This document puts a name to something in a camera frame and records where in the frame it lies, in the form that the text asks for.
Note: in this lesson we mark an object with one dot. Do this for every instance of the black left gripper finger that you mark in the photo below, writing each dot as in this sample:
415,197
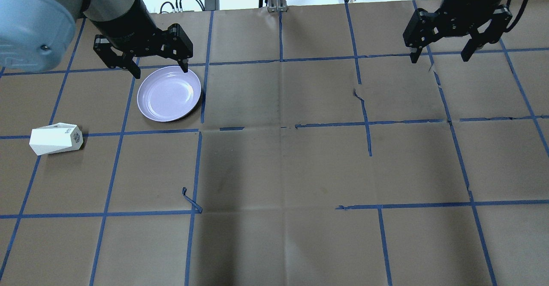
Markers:
181,46
105,51

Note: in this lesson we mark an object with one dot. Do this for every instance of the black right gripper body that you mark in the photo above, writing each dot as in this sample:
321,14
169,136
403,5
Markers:
469,4

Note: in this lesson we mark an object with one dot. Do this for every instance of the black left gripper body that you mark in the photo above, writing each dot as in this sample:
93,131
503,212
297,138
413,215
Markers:
127,27

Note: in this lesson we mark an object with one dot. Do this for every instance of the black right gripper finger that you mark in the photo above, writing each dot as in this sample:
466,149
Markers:
498,25
420,32

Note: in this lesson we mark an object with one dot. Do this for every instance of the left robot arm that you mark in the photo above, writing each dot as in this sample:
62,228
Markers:
36,34

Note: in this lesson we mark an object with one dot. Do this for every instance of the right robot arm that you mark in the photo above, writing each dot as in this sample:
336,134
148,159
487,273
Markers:
479,3

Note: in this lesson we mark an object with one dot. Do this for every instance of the lavender plate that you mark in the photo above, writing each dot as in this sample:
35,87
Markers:
169,94

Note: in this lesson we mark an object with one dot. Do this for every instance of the black power adapter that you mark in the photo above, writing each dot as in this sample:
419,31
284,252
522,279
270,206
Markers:
211,5

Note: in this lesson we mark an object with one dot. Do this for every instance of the brown paper table cover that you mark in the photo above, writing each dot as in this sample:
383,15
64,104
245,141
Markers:
318,155

